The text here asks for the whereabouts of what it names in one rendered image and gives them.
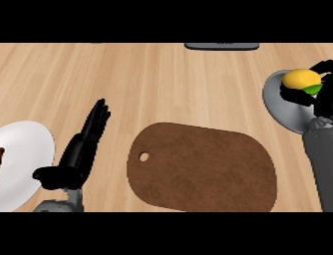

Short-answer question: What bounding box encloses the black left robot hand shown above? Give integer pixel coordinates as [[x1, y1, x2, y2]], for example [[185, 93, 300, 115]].
[[31, 98, 113, 191]]

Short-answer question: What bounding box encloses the yellow lemon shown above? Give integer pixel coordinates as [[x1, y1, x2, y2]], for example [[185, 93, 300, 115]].
[[281, 68, 324, 91]]

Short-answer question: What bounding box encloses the brown cutting board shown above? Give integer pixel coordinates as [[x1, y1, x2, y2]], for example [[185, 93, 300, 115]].
[[126, 122, 278, 213]]

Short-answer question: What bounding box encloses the white plate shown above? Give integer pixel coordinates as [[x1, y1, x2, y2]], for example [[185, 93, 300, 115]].
[[0, 120, 58, 213]]

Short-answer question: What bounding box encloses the dark grey appliance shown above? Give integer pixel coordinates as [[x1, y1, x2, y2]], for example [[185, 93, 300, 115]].
[[182, 42, 260, 52]]

